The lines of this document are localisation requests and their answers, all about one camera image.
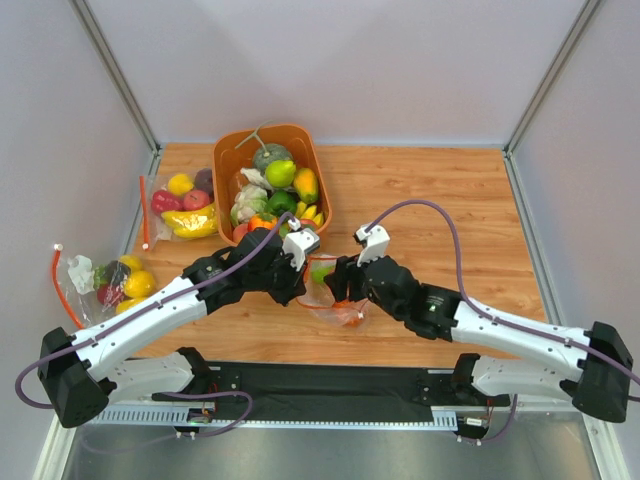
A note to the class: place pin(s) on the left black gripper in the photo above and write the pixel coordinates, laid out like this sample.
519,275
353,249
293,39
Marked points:
291,279

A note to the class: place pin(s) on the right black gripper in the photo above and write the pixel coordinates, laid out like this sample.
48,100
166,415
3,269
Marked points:
351,279

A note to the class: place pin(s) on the green fake apple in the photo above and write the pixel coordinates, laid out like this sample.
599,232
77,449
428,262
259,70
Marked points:
318,274
281,173

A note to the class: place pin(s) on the clear zip bag orange seal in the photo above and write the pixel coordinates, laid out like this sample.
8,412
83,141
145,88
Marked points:
318,299

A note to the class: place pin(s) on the small orange fake pumpkin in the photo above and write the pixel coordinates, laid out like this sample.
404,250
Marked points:
348,313

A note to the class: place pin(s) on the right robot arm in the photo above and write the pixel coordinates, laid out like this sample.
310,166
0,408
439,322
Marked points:
591,368

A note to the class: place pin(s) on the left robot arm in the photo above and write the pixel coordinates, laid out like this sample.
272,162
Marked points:
86,372

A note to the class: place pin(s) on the fake peach left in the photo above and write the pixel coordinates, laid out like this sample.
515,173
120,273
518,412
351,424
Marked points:
239,232

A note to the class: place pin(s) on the green fake bell pepper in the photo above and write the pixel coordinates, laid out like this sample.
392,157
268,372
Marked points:
281,202

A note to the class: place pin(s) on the white fake cauliflower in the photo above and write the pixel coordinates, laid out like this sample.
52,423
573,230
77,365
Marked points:
250,201

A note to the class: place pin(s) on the fake yellow banana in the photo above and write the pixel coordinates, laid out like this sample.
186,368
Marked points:
192,224

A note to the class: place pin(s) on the yellow orange fake mango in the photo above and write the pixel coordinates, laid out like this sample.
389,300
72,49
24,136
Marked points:
306,185

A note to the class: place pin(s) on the white fake garlic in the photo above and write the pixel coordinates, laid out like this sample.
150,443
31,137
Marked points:
255,177

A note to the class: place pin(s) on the zip bag with banana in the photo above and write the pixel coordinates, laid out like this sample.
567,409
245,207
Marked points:
154,229

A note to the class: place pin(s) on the purple fake fruit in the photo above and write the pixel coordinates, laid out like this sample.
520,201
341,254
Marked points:
203,180

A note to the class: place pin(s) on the green fake pumpkin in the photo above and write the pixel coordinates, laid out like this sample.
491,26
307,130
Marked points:
269,153

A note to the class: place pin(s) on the yellow fake lemon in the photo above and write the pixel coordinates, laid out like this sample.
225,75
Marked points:
180,184

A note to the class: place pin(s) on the red fake pepper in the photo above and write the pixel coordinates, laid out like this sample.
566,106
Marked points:
163,201

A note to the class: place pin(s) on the yellow fake fruit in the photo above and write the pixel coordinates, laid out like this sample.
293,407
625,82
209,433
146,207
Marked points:
138,284

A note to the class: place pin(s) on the small yellow bananas in basket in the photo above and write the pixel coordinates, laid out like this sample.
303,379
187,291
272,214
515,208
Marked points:
310,213

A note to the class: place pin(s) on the orange plastic basket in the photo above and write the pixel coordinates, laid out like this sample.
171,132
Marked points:
250,165

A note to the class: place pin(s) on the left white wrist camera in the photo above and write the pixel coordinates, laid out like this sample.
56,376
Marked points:
300,241

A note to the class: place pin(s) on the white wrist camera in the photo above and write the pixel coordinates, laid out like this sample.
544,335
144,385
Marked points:
373,241
300,241

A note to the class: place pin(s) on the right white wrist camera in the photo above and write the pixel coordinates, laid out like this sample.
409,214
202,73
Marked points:
373,241

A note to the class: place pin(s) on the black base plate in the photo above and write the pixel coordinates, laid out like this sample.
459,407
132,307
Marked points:
288,392

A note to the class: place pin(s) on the zip bag near left wall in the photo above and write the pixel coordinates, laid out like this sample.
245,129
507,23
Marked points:
92,293

